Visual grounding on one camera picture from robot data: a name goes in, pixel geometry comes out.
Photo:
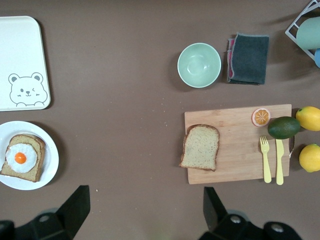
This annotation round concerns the toy orange slice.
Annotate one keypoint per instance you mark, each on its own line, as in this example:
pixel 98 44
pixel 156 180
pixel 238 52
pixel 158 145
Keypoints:
pixel 261 117

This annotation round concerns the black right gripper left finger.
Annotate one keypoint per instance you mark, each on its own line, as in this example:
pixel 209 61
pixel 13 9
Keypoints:
pixel 72 215

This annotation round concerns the toy fried egg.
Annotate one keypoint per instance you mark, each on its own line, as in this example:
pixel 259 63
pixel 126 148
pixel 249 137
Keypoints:
pixel 21 157

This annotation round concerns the yellow plastic fork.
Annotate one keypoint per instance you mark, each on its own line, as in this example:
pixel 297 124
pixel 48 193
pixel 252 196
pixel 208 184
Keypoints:
pixel 266 165

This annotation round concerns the white round plate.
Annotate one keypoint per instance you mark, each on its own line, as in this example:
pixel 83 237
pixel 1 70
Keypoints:
pixel 51 160

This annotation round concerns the dark grey folded cloth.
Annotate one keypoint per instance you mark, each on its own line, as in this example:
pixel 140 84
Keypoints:
pixel 250 60

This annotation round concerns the cream bear print tray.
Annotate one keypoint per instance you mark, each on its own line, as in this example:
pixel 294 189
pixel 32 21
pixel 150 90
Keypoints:
pixel 22 50

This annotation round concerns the pink folded cloth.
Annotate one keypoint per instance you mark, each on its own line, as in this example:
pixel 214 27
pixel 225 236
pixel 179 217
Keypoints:
pixel 229 66

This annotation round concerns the dark green toy avocado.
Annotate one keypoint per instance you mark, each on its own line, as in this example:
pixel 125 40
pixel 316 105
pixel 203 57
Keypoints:
pixel 283 127

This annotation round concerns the yellow plastic knife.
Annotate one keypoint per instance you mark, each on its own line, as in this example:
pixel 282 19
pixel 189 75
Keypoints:
pixel 279 160

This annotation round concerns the yellow toy lemon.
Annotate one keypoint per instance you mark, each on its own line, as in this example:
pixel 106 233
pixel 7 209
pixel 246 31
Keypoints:
pixel 310 118
pixel 311 157

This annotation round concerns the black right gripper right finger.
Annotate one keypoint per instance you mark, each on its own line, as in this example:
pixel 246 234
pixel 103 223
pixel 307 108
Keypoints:
pixel 217 215

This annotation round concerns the pale green cup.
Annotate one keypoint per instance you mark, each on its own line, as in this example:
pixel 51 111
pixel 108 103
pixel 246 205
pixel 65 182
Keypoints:
pixel 310 33

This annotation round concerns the brown toy bread slice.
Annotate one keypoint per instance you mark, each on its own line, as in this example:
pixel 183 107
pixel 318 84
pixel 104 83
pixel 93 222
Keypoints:
pixel 201 147
pixel 25 175
pixel 25 138

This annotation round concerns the wooden cutting board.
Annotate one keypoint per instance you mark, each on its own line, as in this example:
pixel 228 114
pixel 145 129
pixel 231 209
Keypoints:
pixel 240 155

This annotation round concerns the blue cup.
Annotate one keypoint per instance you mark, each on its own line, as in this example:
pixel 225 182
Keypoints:
pixel 318 58

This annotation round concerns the pale green bowl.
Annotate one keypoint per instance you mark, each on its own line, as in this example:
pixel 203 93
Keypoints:
pixel 199 65

